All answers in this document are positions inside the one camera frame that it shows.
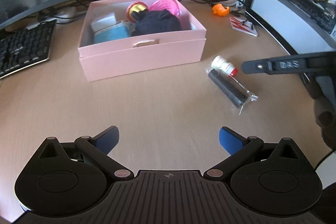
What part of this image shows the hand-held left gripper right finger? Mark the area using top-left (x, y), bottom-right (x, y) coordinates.
top-left (203, 126), bottom-right (301, 180)

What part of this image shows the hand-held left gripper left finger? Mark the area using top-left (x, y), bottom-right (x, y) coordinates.
top-left (37, 126), bottom-right (135, 180)

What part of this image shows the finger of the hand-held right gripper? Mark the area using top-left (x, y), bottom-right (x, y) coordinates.
top-left (241, 56), bottom-right (272, 75)

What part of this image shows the black tube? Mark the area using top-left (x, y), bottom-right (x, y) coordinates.
top-left (205, 68), bottom-right (259, 115)

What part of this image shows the white bottle with red cap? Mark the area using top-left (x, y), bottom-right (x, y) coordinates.
top-left (211, 55), bottom-right (239, 75)

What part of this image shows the red and white card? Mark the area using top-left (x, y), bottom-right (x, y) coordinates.
top-left (229, 15), bottom-right (259, 37)

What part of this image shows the orange pumpkin toy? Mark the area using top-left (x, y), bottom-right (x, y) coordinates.
top-left (212, 4), bottom-right (231, 16)

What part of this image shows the pink cardboard box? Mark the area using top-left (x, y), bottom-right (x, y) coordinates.
top-left (78, 0), bottom-right (207, 83)

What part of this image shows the blue and white tissue packet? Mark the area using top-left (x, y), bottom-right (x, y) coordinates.
top-left (93, 23), bottom-right (132, 44)

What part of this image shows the pink plastic toy basket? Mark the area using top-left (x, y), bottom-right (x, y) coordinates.
top-left (148, 0), bottom-right (181, 17)

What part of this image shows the black plush toy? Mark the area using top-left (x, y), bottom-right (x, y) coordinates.
top-left (130, 9), bottom-right (183, 37)

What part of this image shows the white plastic case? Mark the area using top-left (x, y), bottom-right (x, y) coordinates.
top-left (91, 12), bottom-right (117, 31)

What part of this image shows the red and yellow helmet toy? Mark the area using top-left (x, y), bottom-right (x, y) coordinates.
top-left (126, 1), bottom-right (149, 22)

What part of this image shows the glass-sided computer case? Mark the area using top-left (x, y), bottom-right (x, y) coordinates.
top-left (245, 0), bottom-right (336, 56)

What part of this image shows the black mechanical keyboard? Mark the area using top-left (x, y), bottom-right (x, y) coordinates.
top-left (0, 19), bottom-right (57, 80)

